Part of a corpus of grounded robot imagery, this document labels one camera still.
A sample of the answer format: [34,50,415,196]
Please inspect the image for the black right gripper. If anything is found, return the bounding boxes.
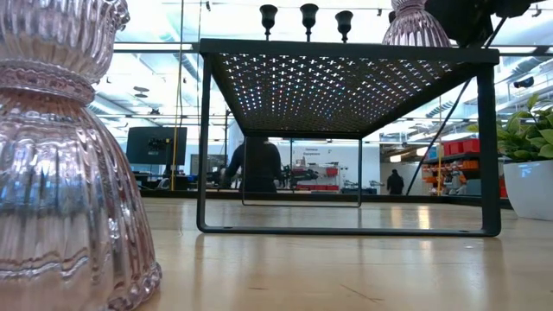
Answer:
[387,0,496,48]

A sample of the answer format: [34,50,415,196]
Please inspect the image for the pink ribbed glass candle holder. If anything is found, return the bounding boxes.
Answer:
[0,0,163,311]
[381,0,453,48]

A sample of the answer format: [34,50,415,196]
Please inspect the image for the tall black candlestick holder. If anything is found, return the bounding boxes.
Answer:
[299,3,320,43]
[334,10,354,44]
[258,3,279,42]

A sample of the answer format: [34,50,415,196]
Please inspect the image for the black perforated metal shelf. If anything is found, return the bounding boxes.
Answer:
[196,38,502,238]

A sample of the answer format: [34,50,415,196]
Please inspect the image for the storage rack with red bins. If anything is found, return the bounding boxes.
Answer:
[421,137,509,198]

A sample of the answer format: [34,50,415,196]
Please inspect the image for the red storage bins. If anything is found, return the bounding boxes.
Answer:
[293,163,341,192]

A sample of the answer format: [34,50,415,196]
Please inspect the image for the person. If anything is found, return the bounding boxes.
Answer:
[385,168,405,195]
[223,136,284,194]

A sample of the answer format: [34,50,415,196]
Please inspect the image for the green plant in white pot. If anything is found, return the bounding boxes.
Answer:
[466,92,553,222]

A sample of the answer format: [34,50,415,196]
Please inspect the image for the yellow vertical pole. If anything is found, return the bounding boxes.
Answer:
[170,0,185,192]

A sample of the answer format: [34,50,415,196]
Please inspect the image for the black computer monitor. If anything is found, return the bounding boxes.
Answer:
[125,126,188,166]

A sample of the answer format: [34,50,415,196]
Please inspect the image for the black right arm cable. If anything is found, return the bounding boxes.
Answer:
[404,16,507,196]

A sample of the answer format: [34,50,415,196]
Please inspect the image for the black aluminium table frame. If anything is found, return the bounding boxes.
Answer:
[140,188,515,211]

